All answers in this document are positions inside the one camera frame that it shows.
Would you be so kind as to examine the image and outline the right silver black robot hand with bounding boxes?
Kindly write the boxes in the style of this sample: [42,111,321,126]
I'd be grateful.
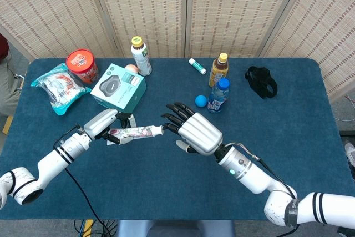
[160,102,224,157]

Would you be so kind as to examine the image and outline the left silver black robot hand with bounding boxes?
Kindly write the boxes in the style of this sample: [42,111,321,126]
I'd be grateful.
[83,108,136,145]

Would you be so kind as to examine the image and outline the white printed toothpaste tube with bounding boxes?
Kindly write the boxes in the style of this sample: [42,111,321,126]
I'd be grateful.
[106,124,163,146]

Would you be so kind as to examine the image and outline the blue capped water bottle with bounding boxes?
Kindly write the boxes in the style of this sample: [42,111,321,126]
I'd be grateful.
[206,78,231,114]

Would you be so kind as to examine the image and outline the amber tea bottle yellow cap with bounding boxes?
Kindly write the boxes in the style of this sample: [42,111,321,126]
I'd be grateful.
[208,52,230,88]

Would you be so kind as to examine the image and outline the white bottle yellow cap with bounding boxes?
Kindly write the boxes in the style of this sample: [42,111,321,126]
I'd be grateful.
[130,36,153,77]

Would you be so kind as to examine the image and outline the blue ball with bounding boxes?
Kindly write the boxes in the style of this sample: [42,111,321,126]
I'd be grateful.
[195,95,208,108]

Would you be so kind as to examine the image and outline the teal white product box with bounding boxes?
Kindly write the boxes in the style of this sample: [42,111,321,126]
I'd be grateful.
[89,63,147,113]

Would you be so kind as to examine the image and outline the teal snack bag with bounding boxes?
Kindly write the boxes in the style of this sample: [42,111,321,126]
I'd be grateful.
[30,63,92,116]

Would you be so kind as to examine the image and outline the red instant noodle cup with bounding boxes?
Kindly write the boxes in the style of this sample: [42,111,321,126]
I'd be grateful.
[65,48,99,84]

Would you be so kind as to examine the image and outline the blue felt table cover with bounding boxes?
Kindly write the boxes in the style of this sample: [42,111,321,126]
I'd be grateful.
[0,58,349,221]

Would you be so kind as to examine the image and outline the white green glue stick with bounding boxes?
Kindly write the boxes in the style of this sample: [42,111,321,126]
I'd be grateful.
[188,58,207,75]

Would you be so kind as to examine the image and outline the grey blue stool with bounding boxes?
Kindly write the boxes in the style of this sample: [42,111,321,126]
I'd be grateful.
[118,219,236,237]

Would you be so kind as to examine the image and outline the seated person beige trousers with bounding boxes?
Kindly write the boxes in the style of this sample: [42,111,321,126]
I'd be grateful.
[0,33,28,117]

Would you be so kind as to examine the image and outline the woven folding screen panel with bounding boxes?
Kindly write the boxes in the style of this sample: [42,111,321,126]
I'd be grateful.
[0,0,124,62]
[259,0,355,102]
[185,0,307,59]
[88,0,189,59]

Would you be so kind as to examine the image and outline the grey sneaker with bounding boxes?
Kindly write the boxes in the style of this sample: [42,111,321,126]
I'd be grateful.
[344,142,355,167]

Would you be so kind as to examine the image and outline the black strap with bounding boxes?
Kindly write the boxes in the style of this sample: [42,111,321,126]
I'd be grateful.
[244,66,278,99]

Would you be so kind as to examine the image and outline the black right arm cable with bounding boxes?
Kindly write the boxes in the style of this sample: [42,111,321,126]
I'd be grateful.
[226,142,299,202]

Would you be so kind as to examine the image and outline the floor cable bundle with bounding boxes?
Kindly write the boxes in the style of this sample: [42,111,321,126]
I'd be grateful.
[73,219,119,237]

